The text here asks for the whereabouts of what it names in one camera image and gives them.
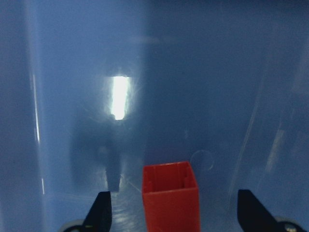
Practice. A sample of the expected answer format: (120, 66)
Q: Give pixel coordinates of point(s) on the red block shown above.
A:
(170, 197)

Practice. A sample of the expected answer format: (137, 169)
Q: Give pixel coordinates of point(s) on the blue plastic tray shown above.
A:
(91, 91)

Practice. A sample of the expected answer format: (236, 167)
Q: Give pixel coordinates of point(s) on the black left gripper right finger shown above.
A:
(253, 216)

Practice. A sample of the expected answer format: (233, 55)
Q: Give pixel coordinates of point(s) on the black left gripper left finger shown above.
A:
(99, 217)

